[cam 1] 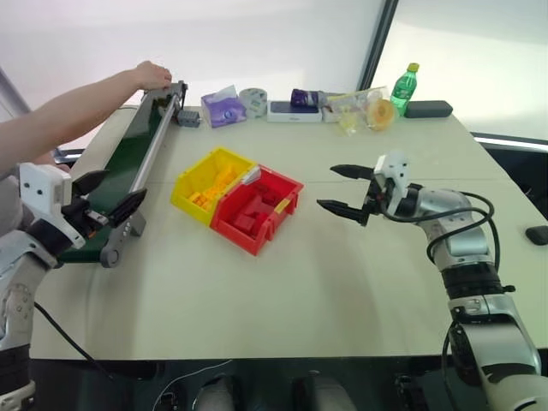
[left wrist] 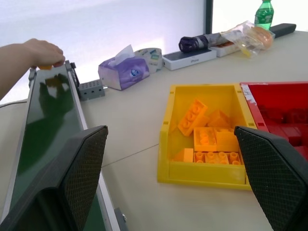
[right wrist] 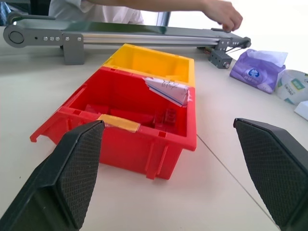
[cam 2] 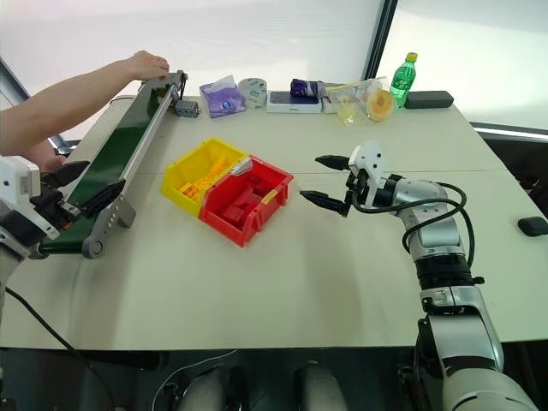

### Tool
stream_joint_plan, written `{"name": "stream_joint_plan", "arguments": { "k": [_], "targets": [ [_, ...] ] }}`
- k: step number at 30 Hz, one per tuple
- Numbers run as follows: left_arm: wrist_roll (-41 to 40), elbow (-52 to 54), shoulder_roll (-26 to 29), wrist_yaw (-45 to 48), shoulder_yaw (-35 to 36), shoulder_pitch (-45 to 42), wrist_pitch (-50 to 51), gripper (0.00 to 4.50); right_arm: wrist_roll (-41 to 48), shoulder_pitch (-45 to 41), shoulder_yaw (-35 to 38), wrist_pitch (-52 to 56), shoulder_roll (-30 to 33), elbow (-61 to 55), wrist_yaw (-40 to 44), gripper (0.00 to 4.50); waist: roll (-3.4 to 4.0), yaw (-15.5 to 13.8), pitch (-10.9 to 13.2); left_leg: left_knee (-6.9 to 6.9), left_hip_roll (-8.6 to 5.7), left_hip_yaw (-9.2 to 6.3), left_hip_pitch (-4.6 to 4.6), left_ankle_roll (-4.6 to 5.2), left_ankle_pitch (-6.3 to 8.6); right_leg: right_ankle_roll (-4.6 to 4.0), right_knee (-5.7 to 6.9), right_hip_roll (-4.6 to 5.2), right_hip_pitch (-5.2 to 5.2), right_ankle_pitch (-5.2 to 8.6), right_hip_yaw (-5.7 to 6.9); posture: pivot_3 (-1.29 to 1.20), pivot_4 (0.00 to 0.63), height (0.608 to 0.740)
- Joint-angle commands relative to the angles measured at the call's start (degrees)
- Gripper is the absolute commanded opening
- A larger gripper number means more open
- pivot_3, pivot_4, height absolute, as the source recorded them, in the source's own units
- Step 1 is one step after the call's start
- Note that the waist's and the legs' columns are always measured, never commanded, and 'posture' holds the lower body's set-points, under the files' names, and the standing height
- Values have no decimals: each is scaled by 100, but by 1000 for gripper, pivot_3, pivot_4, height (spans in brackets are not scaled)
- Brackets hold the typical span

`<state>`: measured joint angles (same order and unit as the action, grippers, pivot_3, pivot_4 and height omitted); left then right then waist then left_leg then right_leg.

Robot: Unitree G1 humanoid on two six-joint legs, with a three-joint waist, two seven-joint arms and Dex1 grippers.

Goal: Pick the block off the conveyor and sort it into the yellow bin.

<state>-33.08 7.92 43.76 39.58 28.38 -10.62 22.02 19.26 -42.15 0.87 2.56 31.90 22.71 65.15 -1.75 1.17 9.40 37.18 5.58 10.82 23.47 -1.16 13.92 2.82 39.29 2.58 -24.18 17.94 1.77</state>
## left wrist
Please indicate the flat orange eight-stud block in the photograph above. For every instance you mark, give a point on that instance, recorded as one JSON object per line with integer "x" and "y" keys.
{"x": 216, "y": 157}

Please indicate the small plain orange block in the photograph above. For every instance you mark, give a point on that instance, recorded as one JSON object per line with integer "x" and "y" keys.
{"x": 184, "y": 155}

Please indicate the person's bare hand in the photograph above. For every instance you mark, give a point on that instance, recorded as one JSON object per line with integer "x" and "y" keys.
{"x": 43, "y": 51}

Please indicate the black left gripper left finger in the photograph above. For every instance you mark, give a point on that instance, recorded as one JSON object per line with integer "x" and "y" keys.
{"x": 60, "y": 183}

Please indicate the long orange building block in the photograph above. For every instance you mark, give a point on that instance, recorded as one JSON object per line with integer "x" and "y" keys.
{"x": 192, "y": 118}

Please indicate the white phone box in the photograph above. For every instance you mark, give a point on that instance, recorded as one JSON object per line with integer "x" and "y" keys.
{"x": 187, "y": 59}

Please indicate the green plastic bottle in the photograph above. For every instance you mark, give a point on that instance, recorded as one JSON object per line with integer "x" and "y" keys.
{"x": 264, "y": 15}

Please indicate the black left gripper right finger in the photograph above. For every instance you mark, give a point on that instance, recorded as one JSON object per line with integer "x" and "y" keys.
{"x": 272, "y": 178}

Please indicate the green conveyor belt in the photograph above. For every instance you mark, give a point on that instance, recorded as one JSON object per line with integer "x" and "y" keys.
{"x": 48, "y": 115}

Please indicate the yellow plastic bin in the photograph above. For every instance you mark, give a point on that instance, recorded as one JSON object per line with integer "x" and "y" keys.
{"x": 183, "y": 178}

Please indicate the white tray with reddish food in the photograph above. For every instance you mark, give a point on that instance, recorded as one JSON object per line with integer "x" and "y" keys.
{"x": 226, "y": 48}

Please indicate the clear plastic bag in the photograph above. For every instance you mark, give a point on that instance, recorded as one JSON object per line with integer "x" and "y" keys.
{"x": 243, "y": 36}

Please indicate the dark purple folded umbrella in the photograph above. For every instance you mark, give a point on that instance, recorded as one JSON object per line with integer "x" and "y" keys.
{"x": 195, "y": 42}

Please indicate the sloped orange building block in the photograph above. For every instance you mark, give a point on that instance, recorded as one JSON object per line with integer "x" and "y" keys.
{"x": 219, "y": 119}

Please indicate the orange toy building block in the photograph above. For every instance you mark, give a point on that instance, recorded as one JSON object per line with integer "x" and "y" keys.
{"x": 45, "y": 67}

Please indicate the red plastic bin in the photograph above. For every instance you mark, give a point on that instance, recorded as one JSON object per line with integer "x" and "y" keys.
{"x": 255, "y": 110}

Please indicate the long black case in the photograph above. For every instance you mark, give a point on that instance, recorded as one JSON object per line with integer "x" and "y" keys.
{"x": 284, "y": 29}

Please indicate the grey metal block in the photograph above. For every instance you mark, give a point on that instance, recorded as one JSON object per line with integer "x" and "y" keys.
{"x": 91, "y": 90}

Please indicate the dark window frame post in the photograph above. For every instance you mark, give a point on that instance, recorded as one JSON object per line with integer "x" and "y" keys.
{"x": 209, "y": 16}

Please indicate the purple tissue box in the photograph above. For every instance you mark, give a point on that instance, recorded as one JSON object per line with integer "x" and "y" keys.
{"x": 125, "y": 72}

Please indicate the white round sticker roll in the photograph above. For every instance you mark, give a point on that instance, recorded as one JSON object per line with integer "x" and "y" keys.
{"x": 154, "y": 57}

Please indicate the red building block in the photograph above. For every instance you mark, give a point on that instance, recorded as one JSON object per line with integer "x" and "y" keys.
{"x": 286, "y": 133}

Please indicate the round bread bun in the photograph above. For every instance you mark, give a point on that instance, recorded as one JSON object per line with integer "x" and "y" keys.
{"x": 263, "y": 37}

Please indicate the orange square building block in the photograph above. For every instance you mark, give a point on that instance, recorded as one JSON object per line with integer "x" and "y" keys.
{"x": 226, "y": 142}

